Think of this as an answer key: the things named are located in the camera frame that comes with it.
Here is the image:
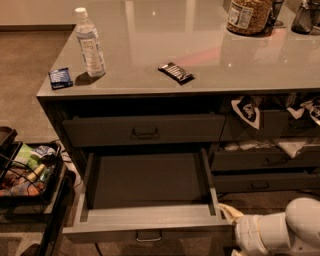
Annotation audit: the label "grey drawer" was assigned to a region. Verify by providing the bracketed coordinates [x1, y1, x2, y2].
[221, 110, 320, 141]
[213, 172, 320, 193]
[63, 149, 231, 243]
[211, 147, 320, 171]
[62, 113, 225, 147]

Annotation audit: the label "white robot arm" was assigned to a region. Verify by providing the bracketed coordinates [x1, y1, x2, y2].
[219, 197, 320, 256]

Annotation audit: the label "white packets in drawer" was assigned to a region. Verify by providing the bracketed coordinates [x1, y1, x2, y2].
[222, 137, 320, 159]

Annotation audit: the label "grey drawer cabinet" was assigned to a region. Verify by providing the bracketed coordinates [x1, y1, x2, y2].
[35, 0, 320, 244]

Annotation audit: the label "black white snack bag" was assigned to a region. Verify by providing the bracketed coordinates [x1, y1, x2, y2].
[231, 96, 260, 129]

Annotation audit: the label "dark chocolate bar wrapper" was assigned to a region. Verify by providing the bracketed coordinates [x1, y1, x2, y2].
[158, 62, 194, 84]

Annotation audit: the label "large jar of nuts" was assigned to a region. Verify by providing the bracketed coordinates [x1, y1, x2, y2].
[227, 0, 272, 35]

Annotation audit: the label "dark glass pitcher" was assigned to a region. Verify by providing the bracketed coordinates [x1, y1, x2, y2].
[291, 0, 320, 35]

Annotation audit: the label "dark cup behind jar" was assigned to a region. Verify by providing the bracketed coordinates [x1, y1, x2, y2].
[267, 0, 284, 26]

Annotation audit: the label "green snack bag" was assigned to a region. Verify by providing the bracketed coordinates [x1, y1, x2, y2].
[13, 144, 56, 170]

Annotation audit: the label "blue snack packet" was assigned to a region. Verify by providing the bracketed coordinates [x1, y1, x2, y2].
[48, 68, 73, 90]

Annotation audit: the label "clear plastic water bottle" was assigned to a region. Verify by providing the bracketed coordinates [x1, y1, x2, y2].
[75, 7, 106, 78]

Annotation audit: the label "black wire basket rack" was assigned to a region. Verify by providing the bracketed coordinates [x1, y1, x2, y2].
[0, 126, 76, 256]

